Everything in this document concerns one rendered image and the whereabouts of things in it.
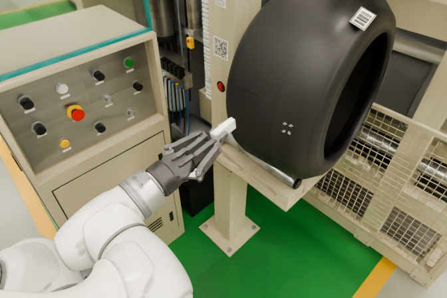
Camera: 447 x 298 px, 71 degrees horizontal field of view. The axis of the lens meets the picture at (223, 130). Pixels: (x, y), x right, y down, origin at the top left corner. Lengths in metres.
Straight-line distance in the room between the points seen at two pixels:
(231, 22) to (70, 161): 0.75
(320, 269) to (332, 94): 1.36
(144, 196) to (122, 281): 0.18
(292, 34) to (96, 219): 0.58
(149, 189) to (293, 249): 1.46
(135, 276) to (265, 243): 1.52
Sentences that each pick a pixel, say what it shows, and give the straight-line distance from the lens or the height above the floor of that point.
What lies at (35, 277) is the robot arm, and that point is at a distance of 0.89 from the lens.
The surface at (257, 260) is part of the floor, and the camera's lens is 1.94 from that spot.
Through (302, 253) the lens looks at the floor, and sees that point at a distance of 2.00.
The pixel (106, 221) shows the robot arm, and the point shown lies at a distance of 0.61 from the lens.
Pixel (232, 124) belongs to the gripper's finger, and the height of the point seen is 1.24.
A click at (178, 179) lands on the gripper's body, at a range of 0.67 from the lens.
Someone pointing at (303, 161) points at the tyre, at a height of 1.12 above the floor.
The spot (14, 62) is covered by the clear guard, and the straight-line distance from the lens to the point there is 1.04.
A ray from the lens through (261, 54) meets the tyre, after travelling 0.81.
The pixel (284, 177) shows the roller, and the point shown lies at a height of 0.91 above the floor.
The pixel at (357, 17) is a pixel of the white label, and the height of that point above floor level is 1.45.
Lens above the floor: 1.72
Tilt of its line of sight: 41 degrees down
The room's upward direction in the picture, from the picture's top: straight up
